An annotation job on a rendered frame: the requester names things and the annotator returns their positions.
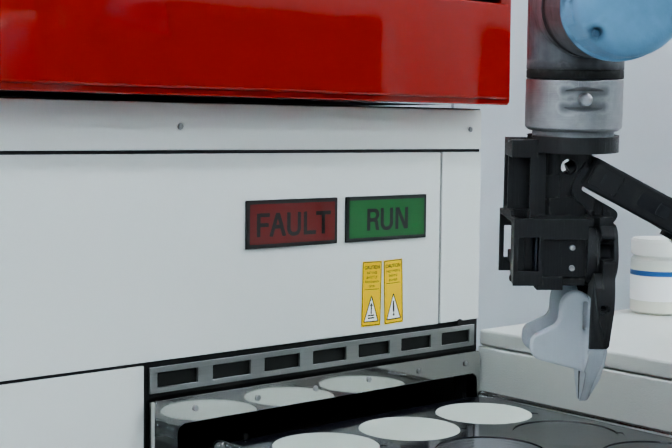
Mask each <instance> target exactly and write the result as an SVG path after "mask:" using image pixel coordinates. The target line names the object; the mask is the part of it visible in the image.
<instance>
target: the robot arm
mask: <svg viewBox="0 0 672 448"><path fill-rule="evenodd" d="M671 39H672V0H528V21H527V65H526V69H527V70H526V77H527V78H529V79H526V93H525V127H526V128H527V129H529V130H532V133H528V134H527V137H505V156H504V198H503V207H500V220H499V263H498V270H510V275H509V281H510V282H511V283H512V285H513V286H533V287H534V288H535V289H536V290H551V291H550V297H549V308H548V311H547V312H546V313H545V314H544V315H542V316H540V317H538V318H536V319H534V320H532V321H530V322H528V323H526V324H525V325H524V327H523V329H522V334H521V337H522V341H523V343H524V345H525V346H526V347H527V348H529V349H530V352H531V354H532V355H533V356H534V357H535V358H536V359H538V360H541V361H545V362H549V363H553V364H557V365H561V366H564V367H568V368H572V369H574V377H575V385H576V394H577V398H578V399H579V401H585V400H587V399H588V398H589V396H590V395H591V393H592V392H593V390H594V388H595V387H596V385H597V383H598V382H599V380H600V377H601V374H602V371H603V367H604V364H605V360H606V355H607V349H608V347H609V344H610V337H611V331H612V324H613V318H614V310H615V278H616V275H617V271H618V263H619V246H618V230H617V227H616V225H615V224H614V222H615V220H616V219H617V216H618V214H617V211H616V210H614V209H613V208H611V207H609V206H608V205H606V204H604V203H602V202H601V201H599V200H597V199H596V198H594V197H592V196H591V195H589V194H587V193H586V192H584V191H582V187H585V188H586V189H588V190H590V191H591V192H593V193H596V194H597V195H599V196H601V197H603V198H605V199H607V200H608V201H610V202H612V203H614V204H616V205H618V206H619V207H621V208H623V209H625V210H627V211H629V212H631V213H632V214H634V215H636V216H638V217H640V218H642V219H643V220H645V221H647V222H649V223H650V224H652V225H654V226H656V227H657V228H659V229H661V232H660V234H661V235H663V236H665V237H667V238H668V239H669V241H670V242H671V243H672V198H671V197H669V196H667V195H666V194H664V193H662V192H660V191H658V190H656V189H654V188H653V187H651V186H649V185H647V184H645V183H643V182H642V181H640V180H638V179H636V178H634V177H632V176H631V175H629V174H627V173H625V172H623V171H621V170H619V169H618V168H616V167H614V166H612V165H610V164H609V163H607V162H605V161H603V160H601V159H599V158H596V157H594V156H592V154H613V153H618V152H619V135H615V134H614V132H616V131H619V130H620V129H621V128H622V119H623V89H624V80H619V79H624V71H623V70H624V66H625V61H629V60H633V59H637V58H640V57H643V56H645V55H647V54H650V53H652V52H654V51H656V50H658V49H659V48H661V47H662V46H664V45H665V44H666V43H667V42H669V41H670V40H671ZM566 159H568V160H569V161H568V162H566V163H564V166H565V169H566V170H565V171H562V170H561V164H562V162H563V161H564V160H566ZM504 225H511V249H508V257H504Z"/></svg>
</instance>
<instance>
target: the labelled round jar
mask: <svg viewBox="0 0 672 448"><path fill-rule="evenodd" d="M631 252H632V254H634V255H633V256H632V257H631V267H630V310H631V311H633V312H635V313H639V314H647V315H672V243H671V242H670V241H669V239H668V238H667V237H665V236H635V237H633V238H631Z"/></svg>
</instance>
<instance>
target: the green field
mask: <svg viewBox="0 0 672 448"><path fill-rule="evenodd" d="M414 234H424V198H407V199H382V200H356V201H350V207H349V239H353V238H369V237H384V236H399V235H414Z"/></svg>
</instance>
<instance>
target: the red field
mask: <svg viewBox="0 0 672 448"><path fill-rule="evenodd" d="M323 240H335V201H331V202H306V203H280V204H255V205H250V245H262V244H277V243H292V242H308V241H323Z"/></svg>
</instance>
